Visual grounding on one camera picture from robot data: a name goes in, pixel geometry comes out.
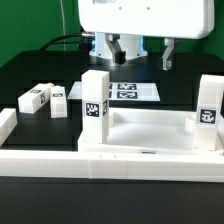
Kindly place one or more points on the white marker sheet with tags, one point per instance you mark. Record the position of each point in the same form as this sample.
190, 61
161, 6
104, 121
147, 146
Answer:
119, 91

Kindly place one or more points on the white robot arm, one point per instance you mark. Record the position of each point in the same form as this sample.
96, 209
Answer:
131, 44

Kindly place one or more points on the white desk tabletop panel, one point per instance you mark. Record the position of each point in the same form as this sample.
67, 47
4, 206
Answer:
152, 132

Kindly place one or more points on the white U-shaped obstacle fence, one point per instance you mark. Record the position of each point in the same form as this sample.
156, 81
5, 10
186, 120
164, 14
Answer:
102, 165

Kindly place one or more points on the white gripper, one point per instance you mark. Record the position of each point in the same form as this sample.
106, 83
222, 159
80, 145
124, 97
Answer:
187, 19

